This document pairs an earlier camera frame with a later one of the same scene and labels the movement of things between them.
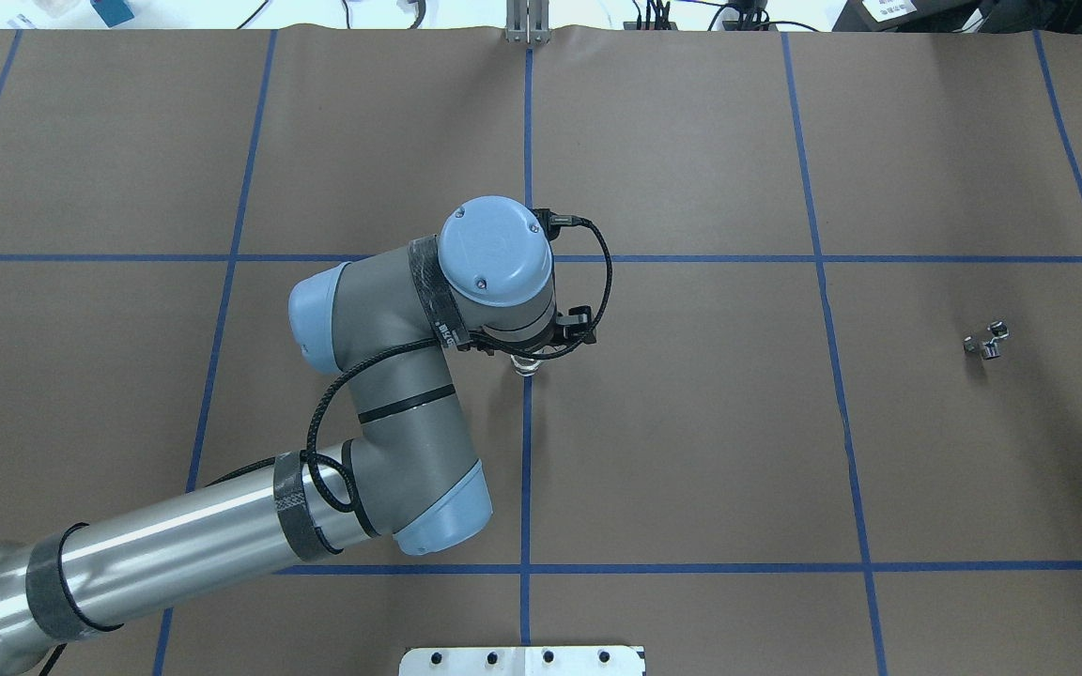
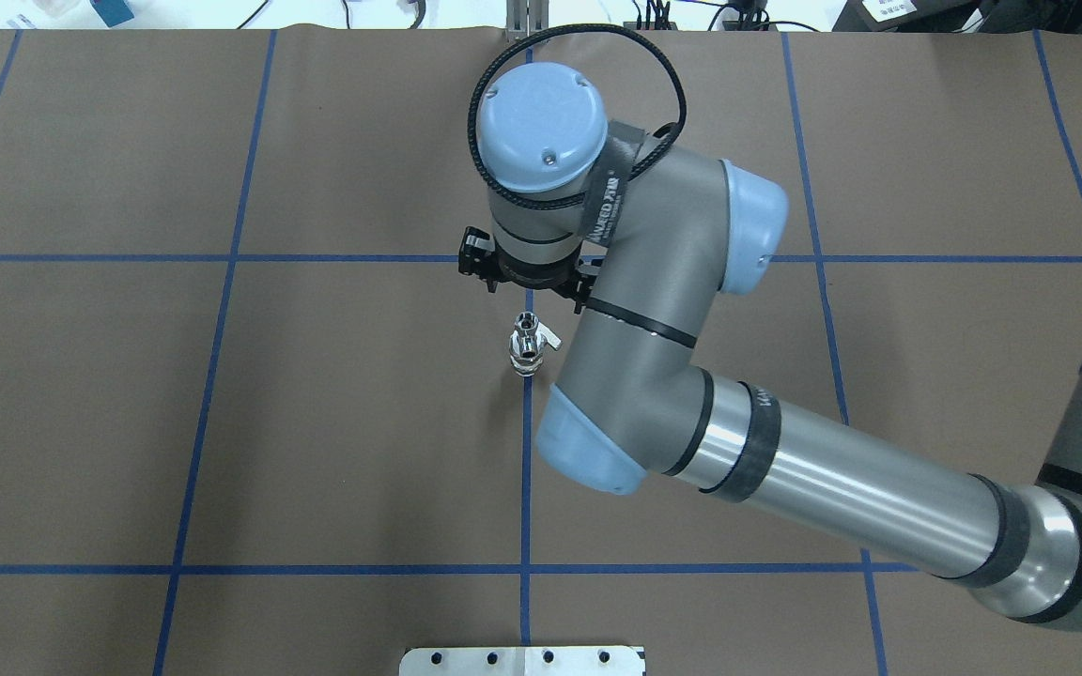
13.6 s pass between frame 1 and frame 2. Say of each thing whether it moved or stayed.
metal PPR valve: moved
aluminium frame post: stayed
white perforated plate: stayed
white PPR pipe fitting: stayed
